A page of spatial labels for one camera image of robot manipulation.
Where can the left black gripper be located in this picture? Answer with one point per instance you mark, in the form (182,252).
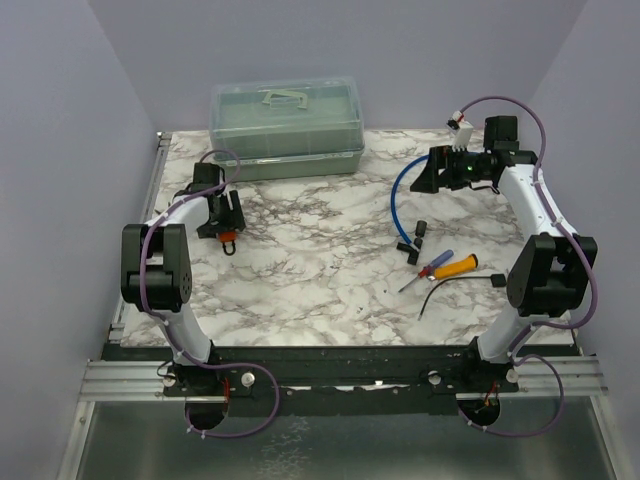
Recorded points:
(230,222)

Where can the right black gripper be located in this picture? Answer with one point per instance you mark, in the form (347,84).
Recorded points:
(441,157)

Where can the orange padlock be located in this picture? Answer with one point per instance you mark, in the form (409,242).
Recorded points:
(228,242)

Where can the clear green plastic storage box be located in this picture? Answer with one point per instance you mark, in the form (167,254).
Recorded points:
(287,128)

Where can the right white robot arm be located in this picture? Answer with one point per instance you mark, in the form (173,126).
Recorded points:
(549,278)

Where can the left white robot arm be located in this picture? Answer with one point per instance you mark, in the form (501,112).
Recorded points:
(156,270)

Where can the blue red screwdriver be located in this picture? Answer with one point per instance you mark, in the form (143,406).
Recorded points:
(429,268)

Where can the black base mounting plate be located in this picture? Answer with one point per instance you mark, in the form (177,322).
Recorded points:
(311,381)

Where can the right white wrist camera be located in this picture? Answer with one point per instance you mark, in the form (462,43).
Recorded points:
(461,129)

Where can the orange handled tool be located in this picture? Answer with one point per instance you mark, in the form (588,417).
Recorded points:
(466,265)

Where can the aluminium rail frame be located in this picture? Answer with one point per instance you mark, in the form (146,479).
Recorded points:
(345,296)

